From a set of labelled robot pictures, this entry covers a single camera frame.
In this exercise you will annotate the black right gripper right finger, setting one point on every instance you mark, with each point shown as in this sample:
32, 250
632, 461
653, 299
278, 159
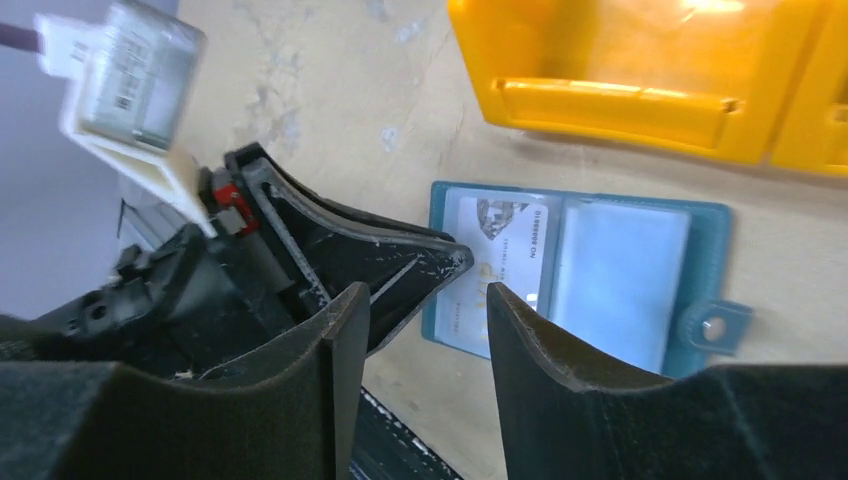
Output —
570, 411

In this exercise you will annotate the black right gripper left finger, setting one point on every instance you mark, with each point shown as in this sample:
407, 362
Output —
286, 410

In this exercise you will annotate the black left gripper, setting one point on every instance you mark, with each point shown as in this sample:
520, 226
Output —
247, 305

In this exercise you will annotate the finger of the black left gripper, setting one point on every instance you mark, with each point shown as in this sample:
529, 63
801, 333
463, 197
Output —
323, 248

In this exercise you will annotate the blue leather card holder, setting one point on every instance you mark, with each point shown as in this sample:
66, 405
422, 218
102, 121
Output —
638, 278

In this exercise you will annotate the yellow middle bin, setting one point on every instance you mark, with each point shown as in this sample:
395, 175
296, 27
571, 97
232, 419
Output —
813, 135

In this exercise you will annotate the yellow bin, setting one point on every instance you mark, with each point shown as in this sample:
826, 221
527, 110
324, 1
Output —
707, 78
813, 135

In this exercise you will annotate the yellow left bin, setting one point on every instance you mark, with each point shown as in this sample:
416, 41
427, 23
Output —
707, 78

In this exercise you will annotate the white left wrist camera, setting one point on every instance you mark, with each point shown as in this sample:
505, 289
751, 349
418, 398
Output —
130, 79

